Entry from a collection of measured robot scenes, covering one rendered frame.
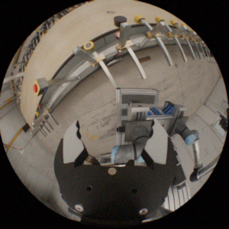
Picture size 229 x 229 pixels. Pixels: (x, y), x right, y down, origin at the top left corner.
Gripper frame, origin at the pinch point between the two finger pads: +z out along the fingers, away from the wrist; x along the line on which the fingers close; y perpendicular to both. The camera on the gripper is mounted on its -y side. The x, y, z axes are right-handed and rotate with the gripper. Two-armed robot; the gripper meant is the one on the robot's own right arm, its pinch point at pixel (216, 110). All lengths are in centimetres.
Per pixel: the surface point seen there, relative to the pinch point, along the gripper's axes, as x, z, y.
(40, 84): -120, 11, -12
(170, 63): -41, 36, -22
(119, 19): -81, 17, -37
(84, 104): -158, 132, 47
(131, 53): -70, 46, -27
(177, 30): -35, 25, -55
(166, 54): -45, 36, -29
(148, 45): -47, 62, -47
